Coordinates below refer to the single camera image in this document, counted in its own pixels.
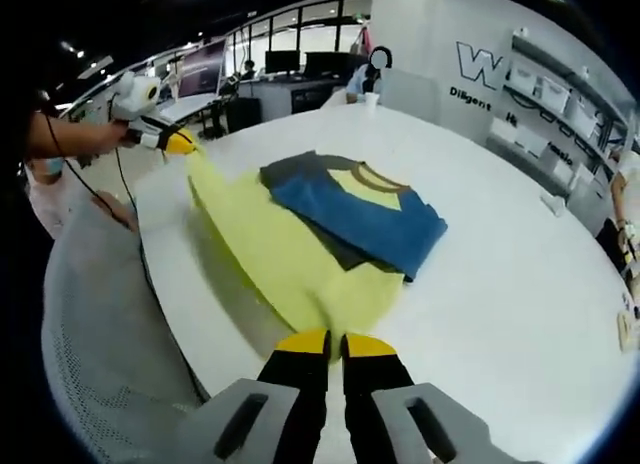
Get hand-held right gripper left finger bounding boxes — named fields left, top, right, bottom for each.
left=164, top=328, right=333, bottom=464

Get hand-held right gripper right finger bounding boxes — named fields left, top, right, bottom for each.
left=340, top=333, right=506, bottom=464

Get yellow blue grey garment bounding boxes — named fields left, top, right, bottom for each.
left=186, top=142, right=450, bottom=366

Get person's left hand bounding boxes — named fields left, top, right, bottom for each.
left=92, top=119, right=132, bottom=158

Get large purple display screen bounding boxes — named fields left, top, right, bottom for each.
left=175, top=37, right=227, bottom=99

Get black computer monitor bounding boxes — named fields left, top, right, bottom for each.
left=263, top=49, right=302, bottom=76
left=303, top=51, right=369, bottom=80

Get grey mesh chair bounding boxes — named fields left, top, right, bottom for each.
left=42, top=193, right=212, bottom=464

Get pink hanging cloth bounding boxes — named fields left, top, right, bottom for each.
left=351, top=26, right=375, bottom=58

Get small white table object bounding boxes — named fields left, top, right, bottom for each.
left=538, top=190, right=567, bottom=219

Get beige table item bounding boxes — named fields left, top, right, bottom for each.
left=617, top=303, right=640, bottom=355

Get white storage bin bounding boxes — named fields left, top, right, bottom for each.
left=537, top=76, right=571, bottom=110
left=509, top=66, right=539, bottom=93
left=569, top=101, right=600, bottom=138

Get grey metal shelf rack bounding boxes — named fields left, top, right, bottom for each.
left=484, top=27, right=637, bottom=226

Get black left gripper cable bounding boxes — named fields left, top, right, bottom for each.
left=45, top=114, right=209, bottom=405

